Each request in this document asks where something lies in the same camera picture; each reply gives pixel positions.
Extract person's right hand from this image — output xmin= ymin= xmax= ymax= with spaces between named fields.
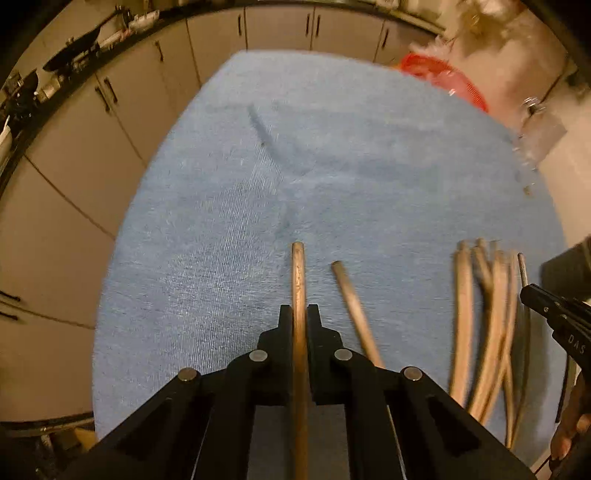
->
xmin=550 ymin=373 xmax=590 ymax=460

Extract black wok pan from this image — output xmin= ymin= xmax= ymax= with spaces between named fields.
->
xmin=43 ymin=5 xmax=129 ymax=72

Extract lower kitchen cabinets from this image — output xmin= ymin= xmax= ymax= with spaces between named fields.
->
xmin=1 ymin=1 xmax=445 ymax=425

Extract wooden chopstick bundle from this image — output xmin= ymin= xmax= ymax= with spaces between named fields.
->
xmin=449 ymin=240 xmax=474 ymax=406
xmin=483 ymin=252 xmax=529 ymax=449
xmin=469 ymin=238 xmax=508 ymax=422

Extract blue towel mat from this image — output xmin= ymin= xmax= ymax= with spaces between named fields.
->
xmin=93 ymin=51 xmax=566 ymax=436

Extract clear glass mug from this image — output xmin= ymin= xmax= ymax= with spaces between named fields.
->
xmin=514 ymin=97 xmax=567 ymax=170

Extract black chopstick holder cup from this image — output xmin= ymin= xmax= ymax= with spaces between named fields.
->
xmin=540 ymin=236 xmax=591 ymax=302

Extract red plastic basin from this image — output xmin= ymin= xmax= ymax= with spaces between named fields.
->
xmin=398 ymin=53 xmax=489 ymax=113

